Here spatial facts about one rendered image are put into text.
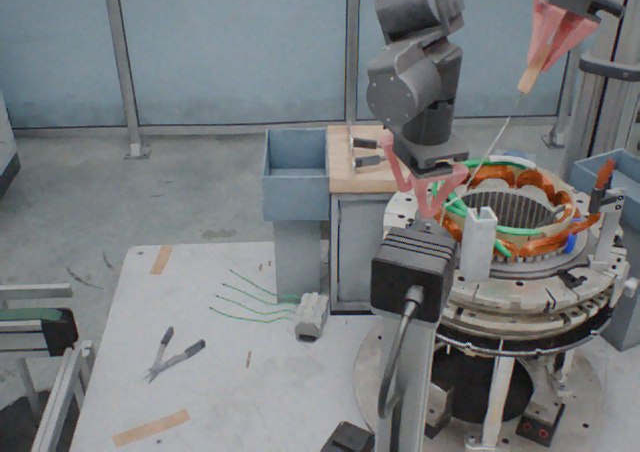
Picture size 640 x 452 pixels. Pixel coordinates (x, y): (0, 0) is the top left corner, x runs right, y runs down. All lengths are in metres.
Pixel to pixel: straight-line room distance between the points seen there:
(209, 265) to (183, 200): 1.69
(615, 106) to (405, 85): 0.71
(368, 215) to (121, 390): 0.49
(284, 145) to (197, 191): 1.89
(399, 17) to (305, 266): 0.61
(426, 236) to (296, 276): 0.86
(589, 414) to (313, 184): 0.55
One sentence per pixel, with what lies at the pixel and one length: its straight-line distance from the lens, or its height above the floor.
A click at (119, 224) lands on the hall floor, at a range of 3.03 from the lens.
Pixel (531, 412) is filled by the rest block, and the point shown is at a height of 0.83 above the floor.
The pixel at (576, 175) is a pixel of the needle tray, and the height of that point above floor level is 1.05.
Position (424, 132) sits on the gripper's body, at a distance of 0.82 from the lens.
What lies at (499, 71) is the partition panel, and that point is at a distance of 3.44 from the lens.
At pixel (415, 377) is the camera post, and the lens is 0.48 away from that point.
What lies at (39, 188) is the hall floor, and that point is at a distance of 3.38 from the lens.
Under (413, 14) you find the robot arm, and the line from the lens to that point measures 0.78.
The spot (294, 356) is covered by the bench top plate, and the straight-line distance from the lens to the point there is 1.24.
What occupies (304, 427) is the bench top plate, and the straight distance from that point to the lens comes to 1.14.
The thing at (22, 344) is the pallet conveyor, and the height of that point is 0.71.
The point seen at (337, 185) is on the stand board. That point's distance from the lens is 1.15.
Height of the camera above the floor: 1.65
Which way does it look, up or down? 34 degrees down
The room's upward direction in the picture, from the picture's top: straight up
